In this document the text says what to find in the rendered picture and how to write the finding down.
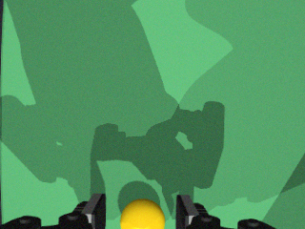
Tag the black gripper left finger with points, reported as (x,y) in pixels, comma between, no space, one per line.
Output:
(93,215)

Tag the yellow ball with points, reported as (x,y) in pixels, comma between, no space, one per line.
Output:
(142,213)

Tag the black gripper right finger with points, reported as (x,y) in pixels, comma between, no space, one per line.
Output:
(191,215)

